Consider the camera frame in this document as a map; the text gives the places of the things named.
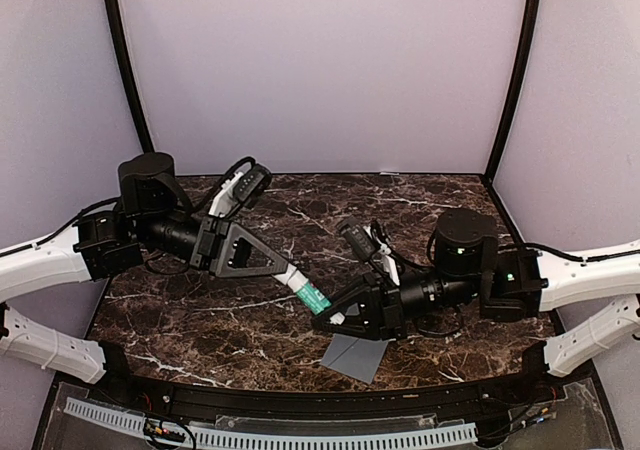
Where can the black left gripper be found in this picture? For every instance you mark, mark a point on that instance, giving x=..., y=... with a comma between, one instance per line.
x=215, y=246

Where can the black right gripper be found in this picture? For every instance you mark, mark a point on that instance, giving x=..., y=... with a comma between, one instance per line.
x=386, y=316

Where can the green white glue stick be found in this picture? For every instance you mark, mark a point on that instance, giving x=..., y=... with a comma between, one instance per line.
x=308, y=293

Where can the grey paper envelope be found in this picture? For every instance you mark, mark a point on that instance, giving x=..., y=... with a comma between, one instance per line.
x=353, y=357

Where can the white glue stick cap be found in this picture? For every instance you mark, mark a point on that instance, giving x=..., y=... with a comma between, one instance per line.
x=289, y=277

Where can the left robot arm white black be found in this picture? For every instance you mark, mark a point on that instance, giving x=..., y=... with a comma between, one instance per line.
x=151, y=213

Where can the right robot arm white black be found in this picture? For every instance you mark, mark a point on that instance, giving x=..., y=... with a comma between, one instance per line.
x=510, y=283

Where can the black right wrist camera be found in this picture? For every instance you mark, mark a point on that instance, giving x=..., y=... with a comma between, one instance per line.
x=361, y=243

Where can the white slotted cable duct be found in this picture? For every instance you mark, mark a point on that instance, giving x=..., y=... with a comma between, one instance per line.
x=138, y=425

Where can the black left frame post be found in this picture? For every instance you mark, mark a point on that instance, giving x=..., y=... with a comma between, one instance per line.
x=128, y=80

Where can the black frame post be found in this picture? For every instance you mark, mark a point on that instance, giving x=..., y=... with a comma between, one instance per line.
x=516, y=81
x=128, y=80

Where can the black right frame post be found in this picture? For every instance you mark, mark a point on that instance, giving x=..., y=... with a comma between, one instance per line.
x=516, y=81

